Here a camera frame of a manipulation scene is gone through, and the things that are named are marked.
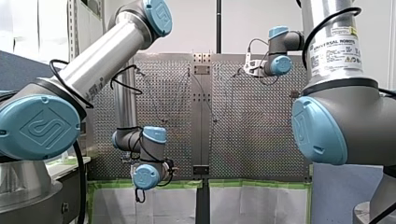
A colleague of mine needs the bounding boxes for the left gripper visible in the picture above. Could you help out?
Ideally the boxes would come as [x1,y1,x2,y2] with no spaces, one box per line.
[163,159,176,183]

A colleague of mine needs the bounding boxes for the black upright pole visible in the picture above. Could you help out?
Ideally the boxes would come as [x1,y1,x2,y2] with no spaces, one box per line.
[216,0,223,54]

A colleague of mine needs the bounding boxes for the grey board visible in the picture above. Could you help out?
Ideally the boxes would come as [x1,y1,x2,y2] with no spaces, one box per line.
[311,162,385,224]

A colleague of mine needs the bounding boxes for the black cable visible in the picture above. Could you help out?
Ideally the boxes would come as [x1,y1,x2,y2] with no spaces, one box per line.
[246,37,280,87]
[109,63,145,96]
[49,58,95,110]
[126,126,176,204]
[72,139,88,224]
[301,6,363,71]

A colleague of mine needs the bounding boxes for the perforated metal upright rail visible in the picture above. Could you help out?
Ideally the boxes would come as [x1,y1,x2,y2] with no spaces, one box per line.
[67,0,80,62]

